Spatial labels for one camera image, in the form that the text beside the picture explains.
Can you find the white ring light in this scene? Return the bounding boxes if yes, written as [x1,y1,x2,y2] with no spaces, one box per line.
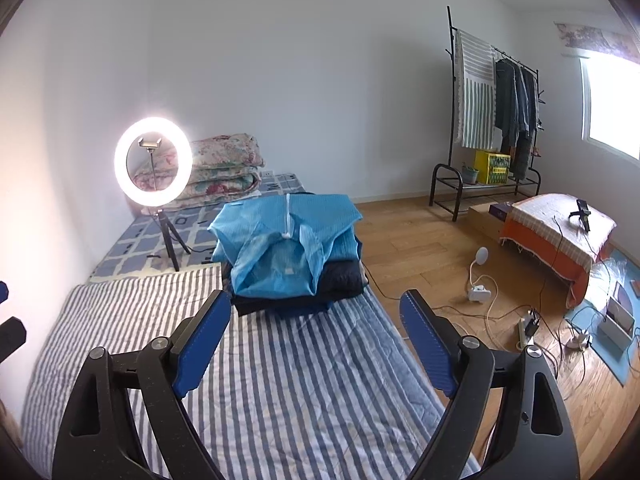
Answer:
[114,117,193,208]

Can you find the window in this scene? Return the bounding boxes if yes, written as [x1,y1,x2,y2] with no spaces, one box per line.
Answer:
[580,54,639,162]

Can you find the white open box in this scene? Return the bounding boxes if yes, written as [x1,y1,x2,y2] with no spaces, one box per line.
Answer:
[597,282,639,354]

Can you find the striped white hanging cloth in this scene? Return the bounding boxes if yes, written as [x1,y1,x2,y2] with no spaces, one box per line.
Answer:
[454,29,496,151]

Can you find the floral curtain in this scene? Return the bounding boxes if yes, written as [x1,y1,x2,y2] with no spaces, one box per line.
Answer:
[555,23,639,63]

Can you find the low table orange checked cover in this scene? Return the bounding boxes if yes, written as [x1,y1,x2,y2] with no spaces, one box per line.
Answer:
[500,193,616,309]

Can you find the blue patterned bed sheet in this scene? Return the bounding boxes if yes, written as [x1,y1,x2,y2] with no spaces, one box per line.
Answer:
[88,171,307,281]

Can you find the cardboard box on floor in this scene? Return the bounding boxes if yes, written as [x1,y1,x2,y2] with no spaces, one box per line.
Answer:
[466,202,512,243]

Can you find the dark hanging clothes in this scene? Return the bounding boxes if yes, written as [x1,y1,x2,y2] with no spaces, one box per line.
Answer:
[495,58,538,181]

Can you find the dark navy folded jacket pile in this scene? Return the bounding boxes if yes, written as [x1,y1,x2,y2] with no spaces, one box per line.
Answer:
[230,238,369,319]

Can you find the black metal clothes rack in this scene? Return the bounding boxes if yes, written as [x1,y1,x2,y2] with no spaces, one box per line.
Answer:
[428,23,544,221]

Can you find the blue floor mat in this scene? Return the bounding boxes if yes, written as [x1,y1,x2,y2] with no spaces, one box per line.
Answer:
[564,248,639,386]

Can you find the white power strip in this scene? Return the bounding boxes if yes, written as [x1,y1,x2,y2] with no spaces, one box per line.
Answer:
[516,310,540,351]

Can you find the light blue striped work jacket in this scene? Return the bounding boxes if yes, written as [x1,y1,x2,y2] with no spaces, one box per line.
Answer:
[208,193,362,299]

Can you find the white desk lamp on floor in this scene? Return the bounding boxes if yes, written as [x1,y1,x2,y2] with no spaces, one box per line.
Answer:
[466,245,494,304]

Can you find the yellow green box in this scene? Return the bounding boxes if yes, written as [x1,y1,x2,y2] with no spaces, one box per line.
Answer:
[474,151,511,185]

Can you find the blue white striped quilt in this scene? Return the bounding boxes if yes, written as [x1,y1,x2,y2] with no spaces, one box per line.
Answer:
[21,268,444,479]

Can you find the black phone mount on table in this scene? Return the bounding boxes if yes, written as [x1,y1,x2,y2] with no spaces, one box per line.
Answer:
[568,198,591,233]

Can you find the folded floral quilt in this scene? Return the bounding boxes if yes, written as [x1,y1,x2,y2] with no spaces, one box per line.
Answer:
[132,133,265,209]

